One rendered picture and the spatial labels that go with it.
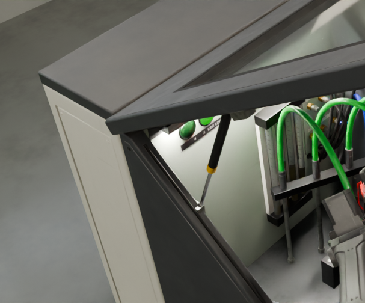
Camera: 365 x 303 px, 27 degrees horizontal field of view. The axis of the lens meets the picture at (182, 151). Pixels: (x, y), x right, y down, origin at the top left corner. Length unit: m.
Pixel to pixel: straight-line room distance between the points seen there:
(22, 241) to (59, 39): 1.86
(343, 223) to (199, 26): 0.66
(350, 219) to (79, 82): 0.68
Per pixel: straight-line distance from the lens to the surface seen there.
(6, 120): 4.43
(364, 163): 1.96
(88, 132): 1.71
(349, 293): 1.07
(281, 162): 1.83
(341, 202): 1.36
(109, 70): 1.70
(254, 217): 2.00
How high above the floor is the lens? 2.38
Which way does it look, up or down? 38 degrees down
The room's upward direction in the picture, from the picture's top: 12 degrees counter-clockwise
